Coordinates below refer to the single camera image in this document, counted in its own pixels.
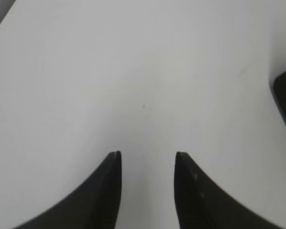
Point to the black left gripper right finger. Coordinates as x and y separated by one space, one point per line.
202 204

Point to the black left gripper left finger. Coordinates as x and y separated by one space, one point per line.
92 205

